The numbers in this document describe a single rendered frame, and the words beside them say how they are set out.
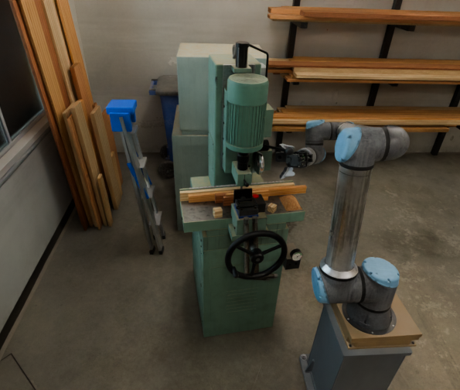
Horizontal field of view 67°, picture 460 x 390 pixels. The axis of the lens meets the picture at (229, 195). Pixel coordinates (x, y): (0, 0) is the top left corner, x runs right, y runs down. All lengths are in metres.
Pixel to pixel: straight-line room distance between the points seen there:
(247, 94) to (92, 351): 1.69
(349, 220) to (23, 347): 1.98
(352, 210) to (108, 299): 1.78
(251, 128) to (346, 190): 0.50
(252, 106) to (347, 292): 0.85
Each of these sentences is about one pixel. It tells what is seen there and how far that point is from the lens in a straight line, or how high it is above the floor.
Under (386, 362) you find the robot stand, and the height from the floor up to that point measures 0.46.
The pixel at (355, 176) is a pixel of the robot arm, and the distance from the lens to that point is 1.25.
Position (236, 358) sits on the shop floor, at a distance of 2.22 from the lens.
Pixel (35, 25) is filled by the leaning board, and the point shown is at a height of 1.54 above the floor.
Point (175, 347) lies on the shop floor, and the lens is 2.26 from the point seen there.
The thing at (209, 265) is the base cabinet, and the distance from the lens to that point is 1.82.
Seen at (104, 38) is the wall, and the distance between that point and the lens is 3.91.
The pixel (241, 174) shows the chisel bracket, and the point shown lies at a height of 1.07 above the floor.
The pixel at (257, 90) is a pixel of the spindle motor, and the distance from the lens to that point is 1.46.
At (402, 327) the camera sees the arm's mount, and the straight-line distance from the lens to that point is 1.75.
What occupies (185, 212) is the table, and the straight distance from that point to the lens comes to 1.68.
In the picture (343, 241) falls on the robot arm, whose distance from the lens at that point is 1.37.
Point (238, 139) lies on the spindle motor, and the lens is 1.54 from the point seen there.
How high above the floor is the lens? 1.90
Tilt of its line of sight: 34 degrees down
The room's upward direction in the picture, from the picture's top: 2 degrees clockwise
